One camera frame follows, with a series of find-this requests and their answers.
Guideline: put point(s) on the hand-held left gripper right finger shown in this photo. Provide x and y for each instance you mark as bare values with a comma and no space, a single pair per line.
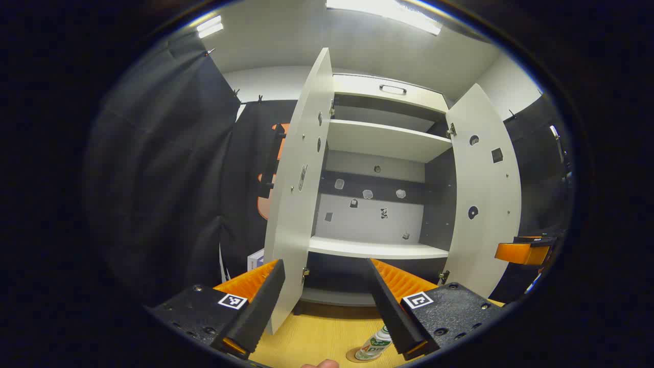
391,306

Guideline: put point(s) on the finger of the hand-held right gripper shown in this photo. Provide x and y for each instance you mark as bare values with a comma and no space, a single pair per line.
518,253

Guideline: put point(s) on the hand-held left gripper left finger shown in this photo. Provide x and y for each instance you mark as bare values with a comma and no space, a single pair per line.
263,301

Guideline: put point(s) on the white green label drink bottle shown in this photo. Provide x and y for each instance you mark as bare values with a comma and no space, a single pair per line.
372,348

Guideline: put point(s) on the white door with headphones sticker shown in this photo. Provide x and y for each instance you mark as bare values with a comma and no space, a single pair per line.
485,179

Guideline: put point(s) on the white door with camera sticker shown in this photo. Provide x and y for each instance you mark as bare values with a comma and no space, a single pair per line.
296,214

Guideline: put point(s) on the white and blue item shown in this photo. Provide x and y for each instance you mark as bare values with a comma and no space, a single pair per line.
534,283

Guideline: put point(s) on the white and blue box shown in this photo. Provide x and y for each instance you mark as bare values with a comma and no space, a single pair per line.
255,260

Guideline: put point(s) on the metal door hinge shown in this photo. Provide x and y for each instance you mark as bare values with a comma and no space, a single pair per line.
332,109
451,130
305,273
443,276

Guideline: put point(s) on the round brown coaster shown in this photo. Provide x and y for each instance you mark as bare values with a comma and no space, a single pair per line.
351,356

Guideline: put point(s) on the white open-front cabinet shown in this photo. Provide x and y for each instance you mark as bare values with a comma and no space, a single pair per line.
368,225

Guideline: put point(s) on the long ceiling light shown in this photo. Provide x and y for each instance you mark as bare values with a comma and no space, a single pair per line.
388,11

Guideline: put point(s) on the short ceiling light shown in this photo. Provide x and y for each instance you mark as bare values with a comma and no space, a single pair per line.
210,26

